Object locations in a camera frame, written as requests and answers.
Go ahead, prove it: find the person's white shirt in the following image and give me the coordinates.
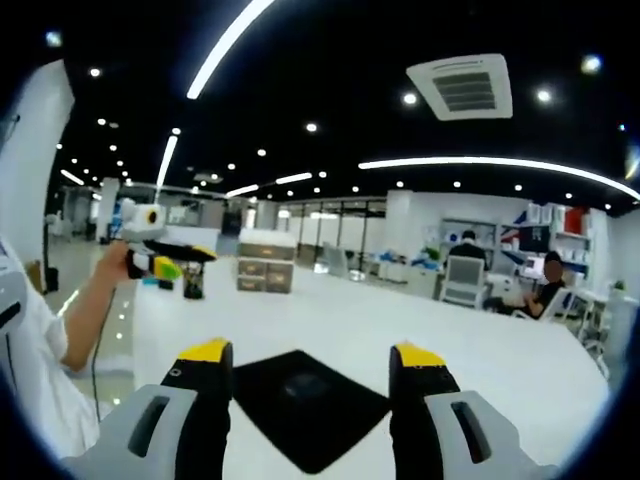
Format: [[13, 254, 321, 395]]
[[0, 239, 101, 459]]

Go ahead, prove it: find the white desk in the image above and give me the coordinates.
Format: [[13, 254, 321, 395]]
[[132, 264, 614, 480]]

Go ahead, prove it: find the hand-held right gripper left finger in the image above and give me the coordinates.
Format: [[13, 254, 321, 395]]
[[59, 337, 234, 480]]

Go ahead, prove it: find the white storage shelf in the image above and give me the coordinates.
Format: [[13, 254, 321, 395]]
[[499, 202, 594, 281]]

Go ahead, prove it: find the white mesh office chair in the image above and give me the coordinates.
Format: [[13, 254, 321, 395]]
[[439, 254, 486, 309]]

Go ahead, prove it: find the black pen holder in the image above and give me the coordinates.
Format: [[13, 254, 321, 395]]
[[183, 269, 205, 300]]

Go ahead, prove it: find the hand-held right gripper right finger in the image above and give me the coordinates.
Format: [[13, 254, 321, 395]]
[[388, 341, 561, 480]]

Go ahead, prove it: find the white chest device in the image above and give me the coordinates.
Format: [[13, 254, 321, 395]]
[[0, 269, 26, 381]]

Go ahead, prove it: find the ceiling air conditioner vent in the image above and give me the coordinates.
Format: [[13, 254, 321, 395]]
[[405, 53, 515, 122]]

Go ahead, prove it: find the black mouse pad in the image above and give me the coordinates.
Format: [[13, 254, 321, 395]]
[[230, 349, 392, 475]]

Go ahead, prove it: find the person's left hand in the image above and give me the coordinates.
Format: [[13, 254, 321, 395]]
[[97, 241, 135, 287]]

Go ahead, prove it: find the small drawer cabinet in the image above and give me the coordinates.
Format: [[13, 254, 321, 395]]
[[235, 228, 297, 295]]

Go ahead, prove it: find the ceiling light strip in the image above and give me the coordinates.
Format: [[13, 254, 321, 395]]
[[155, 134, 180, 189], [186, 0, 276, 100], [358, 157, 640, 201]]

